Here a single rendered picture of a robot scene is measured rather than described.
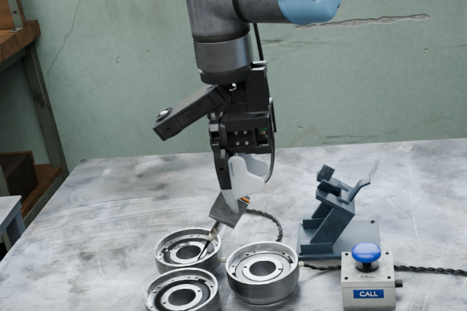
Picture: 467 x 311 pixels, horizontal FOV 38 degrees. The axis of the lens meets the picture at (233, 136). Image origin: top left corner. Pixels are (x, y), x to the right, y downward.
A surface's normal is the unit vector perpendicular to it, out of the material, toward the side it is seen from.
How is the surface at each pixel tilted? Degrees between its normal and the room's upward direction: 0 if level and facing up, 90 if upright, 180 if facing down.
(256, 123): 90
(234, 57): 89
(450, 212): 0
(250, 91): 90
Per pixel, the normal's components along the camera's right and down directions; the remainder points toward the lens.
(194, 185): -0.14, -0.90
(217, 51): -0.18, 0.41
